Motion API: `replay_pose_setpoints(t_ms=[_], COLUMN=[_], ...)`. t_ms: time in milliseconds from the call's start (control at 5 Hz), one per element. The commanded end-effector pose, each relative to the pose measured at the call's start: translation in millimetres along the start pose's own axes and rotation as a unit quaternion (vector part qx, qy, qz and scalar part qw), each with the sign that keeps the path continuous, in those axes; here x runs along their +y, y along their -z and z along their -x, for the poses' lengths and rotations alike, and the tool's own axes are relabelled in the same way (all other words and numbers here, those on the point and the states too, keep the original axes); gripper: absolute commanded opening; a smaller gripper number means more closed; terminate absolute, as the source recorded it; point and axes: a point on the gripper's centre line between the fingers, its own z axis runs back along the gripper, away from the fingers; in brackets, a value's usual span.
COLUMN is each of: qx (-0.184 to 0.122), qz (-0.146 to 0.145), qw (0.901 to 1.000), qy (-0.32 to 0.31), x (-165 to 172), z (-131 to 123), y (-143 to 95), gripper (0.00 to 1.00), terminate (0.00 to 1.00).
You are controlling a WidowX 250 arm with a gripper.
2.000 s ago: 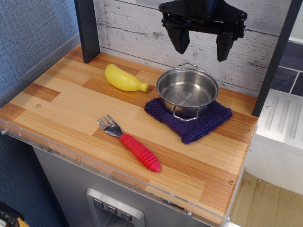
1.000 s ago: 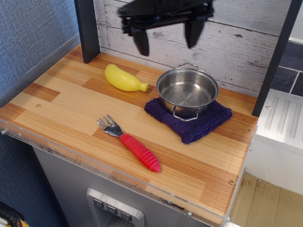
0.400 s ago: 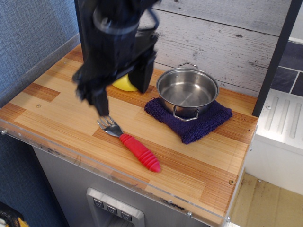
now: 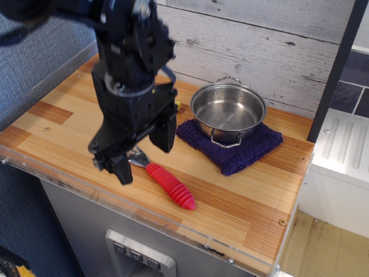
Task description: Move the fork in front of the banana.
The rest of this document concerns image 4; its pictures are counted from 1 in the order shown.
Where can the stainless steel pot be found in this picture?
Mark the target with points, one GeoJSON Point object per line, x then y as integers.
{"type": "Point", "coordinates": [226, 112]}

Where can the red handled metal fork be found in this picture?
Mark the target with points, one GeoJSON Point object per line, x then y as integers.
{"type": "Point", "coordinates": [175, 189]}

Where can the yellow black object corner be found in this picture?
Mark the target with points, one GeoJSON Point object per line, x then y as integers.
{"type": "Point", "coordinates": [10, 268]}

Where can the white toy sink drainer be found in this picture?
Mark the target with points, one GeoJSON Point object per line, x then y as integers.
{"type": "Point", "coordinates": [341, 149]}

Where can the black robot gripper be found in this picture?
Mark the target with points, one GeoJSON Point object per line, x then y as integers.
{"type": "Point", "coordinates": [129, 115]}

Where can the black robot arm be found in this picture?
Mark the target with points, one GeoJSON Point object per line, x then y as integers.
{"type": "Point", "coordinates": [133, 43]}

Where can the purple folded cloth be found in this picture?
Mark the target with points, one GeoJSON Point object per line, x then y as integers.
{"type": "Point", "coordinates": [235, 159]}

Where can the grey toy dispenser panel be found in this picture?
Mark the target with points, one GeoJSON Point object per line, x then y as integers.
{"type": "Point", "coordinates": [133, 258]}

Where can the right dark wooden post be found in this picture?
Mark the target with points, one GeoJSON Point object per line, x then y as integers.
{"type": "Point", "coordinates": [343, 52]}

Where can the yellow plastic banana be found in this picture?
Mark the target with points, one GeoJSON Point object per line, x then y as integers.
{"type": "Point", "coordinates": [178, 105]}

